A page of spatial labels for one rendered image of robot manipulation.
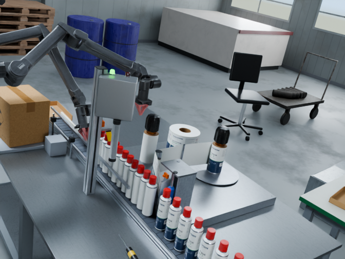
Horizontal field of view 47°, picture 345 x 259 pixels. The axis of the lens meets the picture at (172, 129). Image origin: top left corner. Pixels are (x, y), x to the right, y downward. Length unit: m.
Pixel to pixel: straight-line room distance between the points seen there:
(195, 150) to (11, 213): 1.40
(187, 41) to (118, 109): 7.87
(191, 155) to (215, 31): 6.87
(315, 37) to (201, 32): 2.85
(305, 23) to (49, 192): 9.09
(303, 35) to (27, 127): 8.80
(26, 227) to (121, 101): 0.90
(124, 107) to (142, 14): 8.49
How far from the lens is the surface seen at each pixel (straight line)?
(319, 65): 10.30
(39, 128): 2.50
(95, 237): 1.82
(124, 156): 1.99
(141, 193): 1.88
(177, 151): 2.21
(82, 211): 1.97
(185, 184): 1.78
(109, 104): 1.81
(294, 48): 10.63
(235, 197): 2.21
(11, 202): 3.11
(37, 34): 2.41
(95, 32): 6.60
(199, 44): 9.32
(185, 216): 1.64
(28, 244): 2.35
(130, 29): 6.78
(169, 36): 10.09
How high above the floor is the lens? 1.98
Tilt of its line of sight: 23 degrees down
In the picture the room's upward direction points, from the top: 10 degrees clockwise
